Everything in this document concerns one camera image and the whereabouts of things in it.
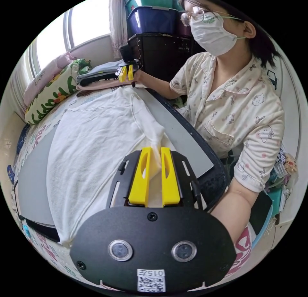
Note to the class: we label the pink pillow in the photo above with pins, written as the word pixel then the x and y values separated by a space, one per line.
pixel 42 73

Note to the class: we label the person's left forearm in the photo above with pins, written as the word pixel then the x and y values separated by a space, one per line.
pixel 231 205

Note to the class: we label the white long sleeve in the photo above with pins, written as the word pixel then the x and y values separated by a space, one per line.
pixel 96 138

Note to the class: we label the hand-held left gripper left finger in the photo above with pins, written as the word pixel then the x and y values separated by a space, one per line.
pixel 139 181

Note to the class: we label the person's body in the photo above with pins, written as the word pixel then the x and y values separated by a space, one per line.
pixel 228 104

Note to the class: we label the pink curtain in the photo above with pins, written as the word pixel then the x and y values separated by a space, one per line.
pixel 116 25

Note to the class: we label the person's right forearm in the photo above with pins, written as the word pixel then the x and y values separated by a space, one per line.
pixel 161 88

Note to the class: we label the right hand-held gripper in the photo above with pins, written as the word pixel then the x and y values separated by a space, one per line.
pixel 136 63

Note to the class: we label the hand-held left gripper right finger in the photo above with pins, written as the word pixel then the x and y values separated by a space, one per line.
pixel 170 188

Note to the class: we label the person's right hand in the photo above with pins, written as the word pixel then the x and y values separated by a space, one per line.
pixel 142 78

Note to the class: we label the window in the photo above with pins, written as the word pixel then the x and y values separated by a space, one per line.
pixel 89 20

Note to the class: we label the pile of clothes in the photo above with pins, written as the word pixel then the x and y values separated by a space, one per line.
pixel 101 74

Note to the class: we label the green floral pillow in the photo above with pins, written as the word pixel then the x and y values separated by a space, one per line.
pixel 55 90

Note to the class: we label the grey folding board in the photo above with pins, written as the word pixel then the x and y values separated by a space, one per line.
pixel 33 181

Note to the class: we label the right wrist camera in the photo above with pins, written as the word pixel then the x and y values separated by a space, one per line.
pixel 125 52

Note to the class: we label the black cupboard with storage boxes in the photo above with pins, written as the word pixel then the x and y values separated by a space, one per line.
pixel 158 51

